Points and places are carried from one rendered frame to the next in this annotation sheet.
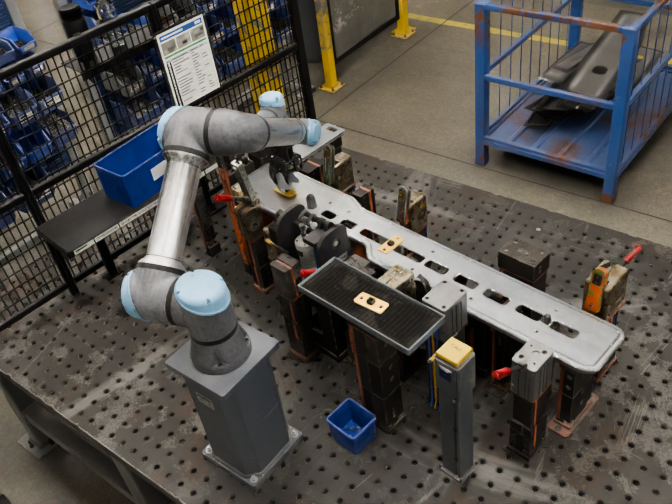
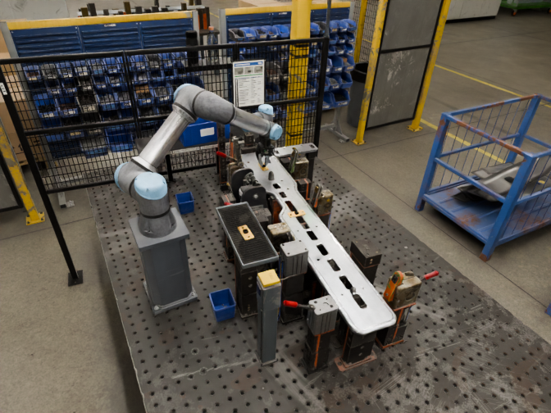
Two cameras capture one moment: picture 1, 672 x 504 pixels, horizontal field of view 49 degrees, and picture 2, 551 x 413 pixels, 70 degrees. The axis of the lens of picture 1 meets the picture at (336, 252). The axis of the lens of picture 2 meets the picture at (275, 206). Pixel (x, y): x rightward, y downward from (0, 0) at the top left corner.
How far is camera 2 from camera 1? 0.63 m
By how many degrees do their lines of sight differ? 14
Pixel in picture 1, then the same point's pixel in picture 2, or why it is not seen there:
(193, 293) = (143, 183)
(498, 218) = (385, 232)
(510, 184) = (428, 227)
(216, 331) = (149, 210)
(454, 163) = (402, 203)
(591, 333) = (375, 310)
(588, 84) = (498, 184)
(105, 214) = not seen: hidden behind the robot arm
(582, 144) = (482, 220)
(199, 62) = (254, 85)
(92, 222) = not seen: hidden behind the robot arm
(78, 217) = not seen: hidden behind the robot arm
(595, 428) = (363, 375)
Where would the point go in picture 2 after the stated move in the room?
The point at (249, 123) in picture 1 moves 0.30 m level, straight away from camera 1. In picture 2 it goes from (220, 104) to (242, 81)
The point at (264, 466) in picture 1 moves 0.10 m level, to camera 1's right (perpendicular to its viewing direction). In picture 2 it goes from (165, 303) to (184, 310)
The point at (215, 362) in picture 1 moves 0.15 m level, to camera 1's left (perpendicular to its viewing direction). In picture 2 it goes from (147, 229) to (115, 220)
